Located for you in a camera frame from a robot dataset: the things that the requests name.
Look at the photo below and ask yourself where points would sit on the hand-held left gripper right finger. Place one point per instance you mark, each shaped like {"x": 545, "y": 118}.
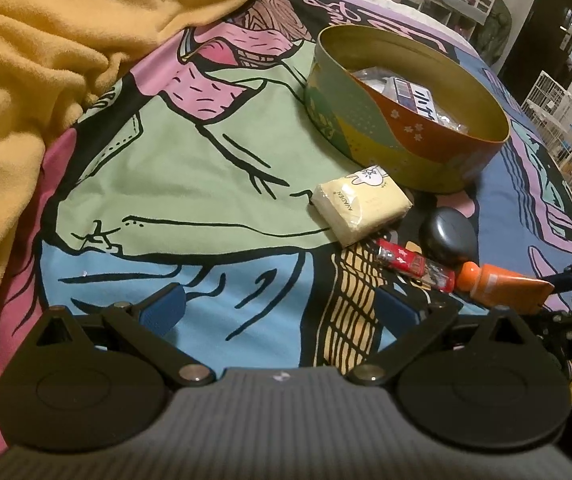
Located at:
{"x": 398, "y": 310}

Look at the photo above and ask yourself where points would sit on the green jacket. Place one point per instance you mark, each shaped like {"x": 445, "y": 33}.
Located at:
{"x": 493, "y": 30}

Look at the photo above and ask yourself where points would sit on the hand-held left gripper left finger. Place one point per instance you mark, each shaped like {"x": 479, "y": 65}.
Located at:
{"x": 163, "y": 307}

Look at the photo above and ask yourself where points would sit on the white striped box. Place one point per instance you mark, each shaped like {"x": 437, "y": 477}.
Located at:
{"x": 413, "y": 97}

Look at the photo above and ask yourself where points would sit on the orange tube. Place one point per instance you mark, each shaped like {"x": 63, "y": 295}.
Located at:
{"x": 505, "y": 287}

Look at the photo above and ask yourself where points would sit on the dark door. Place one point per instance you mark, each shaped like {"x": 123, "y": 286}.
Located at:
{"x": 540, "y": 20}

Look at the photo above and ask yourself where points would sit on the colourful printed blanket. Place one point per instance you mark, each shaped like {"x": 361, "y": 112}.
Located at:
{"x": 191, "y": 185}

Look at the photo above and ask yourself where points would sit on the yellow fleece blanket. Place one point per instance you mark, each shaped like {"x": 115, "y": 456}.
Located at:
{"x": 41, "y": 60}

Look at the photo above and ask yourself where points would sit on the cream tissue packet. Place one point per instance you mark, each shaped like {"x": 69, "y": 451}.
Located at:
{"x": 360, "y": 205}

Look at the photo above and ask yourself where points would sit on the black round case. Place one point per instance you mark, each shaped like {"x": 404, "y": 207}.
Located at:
{"x": 448, "y": 235}

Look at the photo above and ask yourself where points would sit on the round decorated tin container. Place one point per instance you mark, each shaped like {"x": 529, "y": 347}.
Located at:
{"x": 365, "y": 125}

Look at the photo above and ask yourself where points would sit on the red clear packet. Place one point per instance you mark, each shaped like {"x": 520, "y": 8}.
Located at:
{"x": 410, "y": 262}

